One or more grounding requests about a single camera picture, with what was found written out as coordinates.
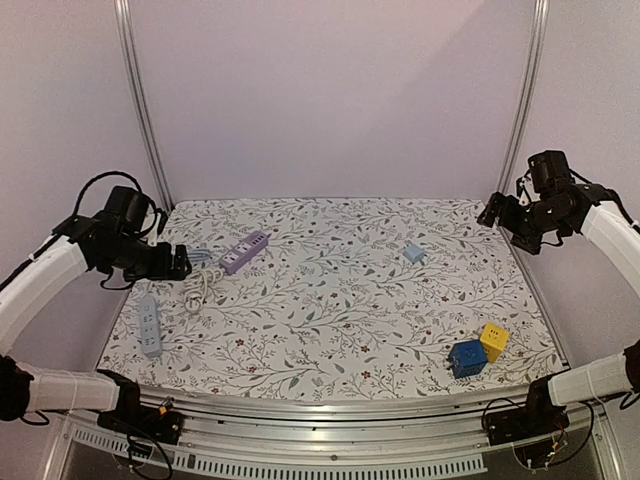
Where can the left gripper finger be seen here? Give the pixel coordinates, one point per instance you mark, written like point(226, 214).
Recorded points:
point(180, 270)
point(180, 252)

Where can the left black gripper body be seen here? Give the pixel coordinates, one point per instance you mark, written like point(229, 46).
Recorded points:
point(137, 264)

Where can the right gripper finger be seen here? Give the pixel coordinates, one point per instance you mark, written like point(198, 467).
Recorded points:
point(530, 243)
point(492, 211)

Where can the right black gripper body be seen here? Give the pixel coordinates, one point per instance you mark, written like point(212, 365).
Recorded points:
point(498, 211)

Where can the grey-blue power strip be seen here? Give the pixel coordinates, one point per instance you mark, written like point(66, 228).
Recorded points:
point(150, 329)

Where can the purple power strip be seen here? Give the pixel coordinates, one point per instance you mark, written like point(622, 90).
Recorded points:
point(239, 255)

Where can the light blue plug adapter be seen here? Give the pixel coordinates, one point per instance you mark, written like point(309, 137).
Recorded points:
point(414, 254)

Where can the blue cube socket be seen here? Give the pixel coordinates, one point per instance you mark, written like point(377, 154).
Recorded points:
point(467, 359)

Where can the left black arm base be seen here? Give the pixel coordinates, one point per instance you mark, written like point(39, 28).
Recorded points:
point(161, 423)

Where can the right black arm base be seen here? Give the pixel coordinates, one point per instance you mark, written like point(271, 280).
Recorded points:
point(535, 418)

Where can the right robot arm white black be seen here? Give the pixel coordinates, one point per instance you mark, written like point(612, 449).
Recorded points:
point(568, 204)

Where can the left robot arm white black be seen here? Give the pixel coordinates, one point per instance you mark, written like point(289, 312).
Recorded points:
point(121, 237)

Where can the yellow cube socket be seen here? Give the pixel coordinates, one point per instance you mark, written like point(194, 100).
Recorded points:
point(494, 340)

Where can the floral patterned table mat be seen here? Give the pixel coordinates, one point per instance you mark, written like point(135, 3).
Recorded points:
point(331, 309)

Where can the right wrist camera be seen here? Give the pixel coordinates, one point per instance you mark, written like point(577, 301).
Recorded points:
point(549, 172)

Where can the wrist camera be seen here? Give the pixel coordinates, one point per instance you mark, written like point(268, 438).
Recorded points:
point(127, 208)
point(549, 172)

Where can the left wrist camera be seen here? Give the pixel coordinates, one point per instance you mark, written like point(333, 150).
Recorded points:
point(127, 208)

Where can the right aluminium frame post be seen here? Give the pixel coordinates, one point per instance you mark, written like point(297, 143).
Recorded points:
point(525, 99)

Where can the aluminium frame post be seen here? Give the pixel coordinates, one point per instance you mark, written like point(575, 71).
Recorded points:
point(124, 21)
point(525, 99)

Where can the aluminium front rail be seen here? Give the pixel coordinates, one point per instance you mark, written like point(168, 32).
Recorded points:
point(436, 437)

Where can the left aluminium frame post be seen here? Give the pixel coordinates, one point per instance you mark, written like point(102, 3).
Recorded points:
point(124, 21)

